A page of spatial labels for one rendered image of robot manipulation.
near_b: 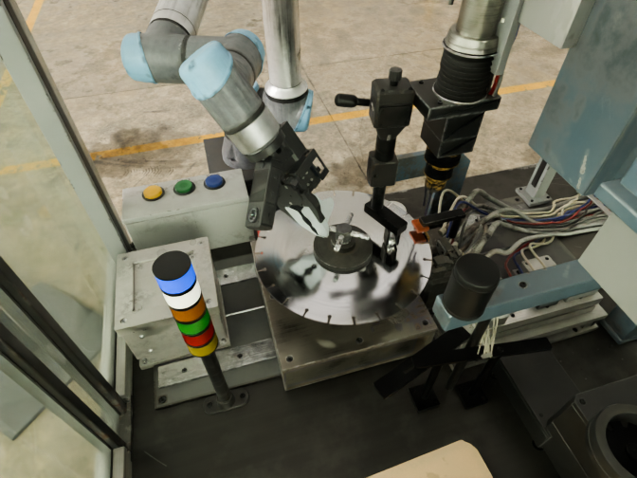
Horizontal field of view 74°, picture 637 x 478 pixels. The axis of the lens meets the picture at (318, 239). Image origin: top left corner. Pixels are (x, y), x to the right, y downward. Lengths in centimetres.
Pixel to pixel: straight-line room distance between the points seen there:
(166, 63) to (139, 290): 41
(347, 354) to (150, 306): 37
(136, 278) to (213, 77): 44
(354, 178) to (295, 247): 167
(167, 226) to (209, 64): 50
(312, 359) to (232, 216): 42
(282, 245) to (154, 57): 38
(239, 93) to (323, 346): 45
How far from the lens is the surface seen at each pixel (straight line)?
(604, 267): 47
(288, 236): 82
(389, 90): 64
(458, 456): 86
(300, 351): 79
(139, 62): 77
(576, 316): 102
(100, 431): 79
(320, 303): 72
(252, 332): 93
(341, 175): 247
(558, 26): 57
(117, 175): 272
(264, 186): 67
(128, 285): 88
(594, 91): 56
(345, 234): 75
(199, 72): 63
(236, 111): 64
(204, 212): 101
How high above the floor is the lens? 155
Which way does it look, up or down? 47 degrees down
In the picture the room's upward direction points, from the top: straight up
